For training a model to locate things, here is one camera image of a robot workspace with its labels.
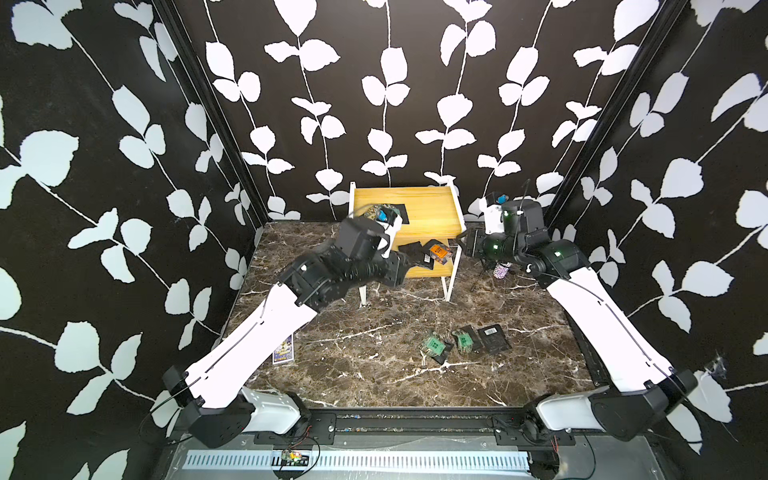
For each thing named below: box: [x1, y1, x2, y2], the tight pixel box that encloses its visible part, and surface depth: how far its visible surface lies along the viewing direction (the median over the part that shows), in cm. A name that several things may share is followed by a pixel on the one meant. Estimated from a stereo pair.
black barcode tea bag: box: [477, 324, 512, 355], surface depth 92 cm
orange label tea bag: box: [430, 244, 453, 265], surface depth 92 cm
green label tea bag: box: [419, 336, 447, 357], surface depth 90 cm
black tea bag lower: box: [398, 239, 442, 270], surface depth 92 cm
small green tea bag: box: [452, 330, 473, 353], surface depth 91 cm
